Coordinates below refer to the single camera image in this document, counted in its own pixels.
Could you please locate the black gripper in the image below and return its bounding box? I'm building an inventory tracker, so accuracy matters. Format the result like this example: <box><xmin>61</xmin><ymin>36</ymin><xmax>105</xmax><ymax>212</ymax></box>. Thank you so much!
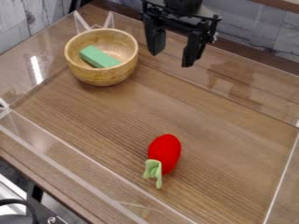
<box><xmin>142</xmin><ymin>0</ymin><xmax>222</xmax><ymax>67</ymax></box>

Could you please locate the red plush fruit green leaf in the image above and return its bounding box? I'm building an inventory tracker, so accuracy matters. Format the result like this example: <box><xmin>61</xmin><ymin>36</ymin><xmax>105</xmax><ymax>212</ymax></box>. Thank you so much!
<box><xmin>143</xmin><ymin>134</ymin><xmax>183</xmax><ymax>189</ymax></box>

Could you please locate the wooden bowl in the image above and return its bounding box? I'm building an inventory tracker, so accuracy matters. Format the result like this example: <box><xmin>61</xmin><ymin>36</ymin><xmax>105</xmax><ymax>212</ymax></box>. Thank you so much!
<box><xmin>65</xmin><ymin>28</ymin><xmax>139</xmax><ymax>87</ymax></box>

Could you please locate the green foam block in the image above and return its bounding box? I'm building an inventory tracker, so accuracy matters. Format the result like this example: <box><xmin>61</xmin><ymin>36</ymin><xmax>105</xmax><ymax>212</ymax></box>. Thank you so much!
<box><xmin>79</xmin><ymin>45</ymin><xmax>121</xmax><ymax>68</ymax></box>

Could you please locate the clear acrylic tray wall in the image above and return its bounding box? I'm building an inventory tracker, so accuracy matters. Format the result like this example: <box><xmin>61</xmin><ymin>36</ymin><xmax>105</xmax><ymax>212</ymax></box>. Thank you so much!
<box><xmin>0</xmin><ymin>17</ymin><xmax>299</xmax><ymax>224</ymax></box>

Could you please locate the black table leg bracket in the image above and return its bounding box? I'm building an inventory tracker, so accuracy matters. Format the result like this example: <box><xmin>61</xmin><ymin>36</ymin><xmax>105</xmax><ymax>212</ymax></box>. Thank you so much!
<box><xmin>27</xmin><ymin>182</ymin><xmax>85</xmax><ymax>224</ymax></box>

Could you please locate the black cable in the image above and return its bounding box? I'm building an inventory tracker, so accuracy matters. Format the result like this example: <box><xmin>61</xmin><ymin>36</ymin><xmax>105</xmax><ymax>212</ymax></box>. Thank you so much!
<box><xmin>0</xmin><ymin>199</ymin><xmax>41</xmax><ymax>224</ymax></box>

